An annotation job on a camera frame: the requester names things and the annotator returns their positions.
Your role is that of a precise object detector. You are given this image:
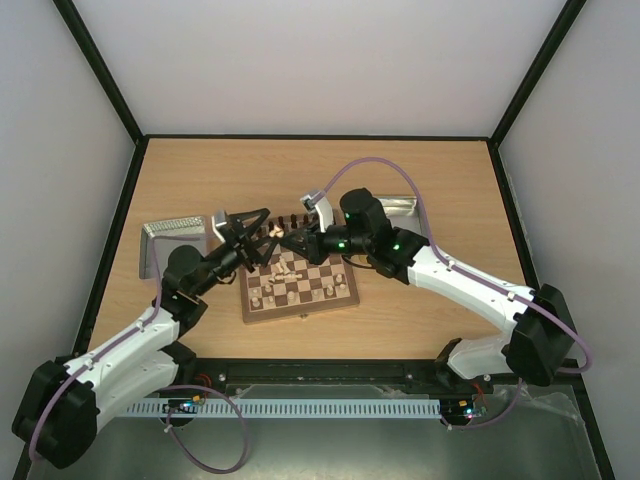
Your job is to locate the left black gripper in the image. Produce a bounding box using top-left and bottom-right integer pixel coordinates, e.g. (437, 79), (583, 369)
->
(194, 208), (281, 297)

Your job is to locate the white knight chess piece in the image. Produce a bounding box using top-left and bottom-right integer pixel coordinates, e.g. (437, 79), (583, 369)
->
(268, 225), (285, 238)

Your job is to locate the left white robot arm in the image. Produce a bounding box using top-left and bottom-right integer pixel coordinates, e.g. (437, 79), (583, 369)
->
(12, 208), (270, 469)

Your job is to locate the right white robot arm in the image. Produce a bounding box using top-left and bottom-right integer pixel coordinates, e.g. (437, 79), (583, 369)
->
(281, 188), (576, 392)

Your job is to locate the dark chess pieces row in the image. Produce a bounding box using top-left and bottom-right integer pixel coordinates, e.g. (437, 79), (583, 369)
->
(257, 214), (313, 238)

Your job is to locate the wooden chess board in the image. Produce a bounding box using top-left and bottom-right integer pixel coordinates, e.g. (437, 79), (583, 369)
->
(237, 246), (360, 324)

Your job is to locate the silver metal tin lid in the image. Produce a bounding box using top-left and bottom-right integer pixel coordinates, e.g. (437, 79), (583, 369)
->
(138, 216), (207, 280)

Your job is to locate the yellow metal tin box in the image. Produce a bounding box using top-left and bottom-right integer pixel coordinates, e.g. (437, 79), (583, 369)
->
(377, 196), (426, 236)

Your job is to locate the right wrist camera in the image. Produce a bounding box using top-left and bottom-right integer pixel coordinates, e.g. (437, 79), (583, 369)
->
(300, 190), (334, 233)

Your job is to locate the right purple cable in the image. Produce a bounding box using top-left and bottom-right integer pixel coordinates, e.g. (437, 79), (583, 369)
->
(319, 157), (596, 432)

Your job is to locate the purple cable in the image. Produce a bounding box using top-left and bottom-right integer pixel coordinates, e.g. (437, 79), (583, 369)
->
(27, 234), (250, 474)
(319, 157), (596, 432)

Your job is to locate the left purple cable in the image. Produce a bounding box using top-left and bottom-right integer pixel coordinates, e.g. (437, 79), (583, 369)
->
(27, 234), (250, 474)

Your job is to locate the black mounting rail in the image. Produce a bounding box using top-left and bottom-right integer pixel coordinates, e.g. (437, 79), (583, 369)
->
(189, 357), (581, 396)

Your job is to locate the black enclosure frame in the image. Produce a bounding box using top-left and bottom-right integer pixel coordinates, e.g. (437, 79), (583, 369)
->
(9, 0), (621, 480)

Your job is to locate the light blue cable duct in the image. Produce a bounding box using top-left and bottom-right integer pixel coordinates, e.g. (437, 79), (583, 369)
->
(120, 398), (441, 419)

